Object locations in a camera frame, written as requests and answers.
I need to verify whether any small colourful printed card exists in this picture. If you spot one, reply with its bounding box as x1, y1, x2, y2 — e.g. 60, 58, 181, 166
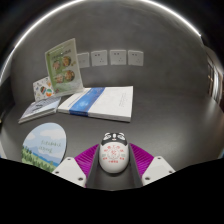
32, 76, 56, 102

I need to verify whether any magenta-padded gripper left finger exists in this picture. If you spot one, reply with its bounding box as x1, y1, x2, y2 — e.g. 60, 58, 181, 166
52, 143, 114, 191

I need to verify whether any white wall socket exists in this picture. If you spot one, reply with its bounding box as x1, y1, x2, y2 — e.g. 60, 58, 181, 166
90, 49, 109, 67
127, 50, 145, 67
109, 49, 128, 66
77, 52, 91, 69

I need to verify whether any white book with blue band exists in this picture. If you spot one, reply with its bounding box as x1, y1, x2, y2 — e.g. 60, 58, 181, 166
57, 85, 134, 123

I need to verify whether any round landscape-print mouse pad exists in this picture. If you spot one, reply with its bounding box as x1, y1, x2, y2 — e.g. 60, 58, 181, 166
21, 122, 68, 173

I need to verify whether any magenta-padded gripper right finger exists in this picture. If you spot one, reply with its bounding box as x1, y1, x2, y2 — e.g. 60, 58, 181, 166
113, 142, 176, 191

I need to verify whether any green upright menu sign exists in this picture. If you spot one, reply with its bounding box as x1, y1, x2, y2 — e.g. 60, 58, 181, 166
44, 37, 84, 98

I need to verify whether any white panda-print computer mouse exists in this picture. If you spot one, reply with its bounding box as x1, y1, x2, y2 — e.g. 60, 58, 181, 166
98, 131, 130, 174

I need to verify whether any grey patterned book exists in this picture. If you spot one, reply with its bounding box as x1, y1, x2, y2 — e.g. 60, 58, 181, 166
18, 96, 63, 125

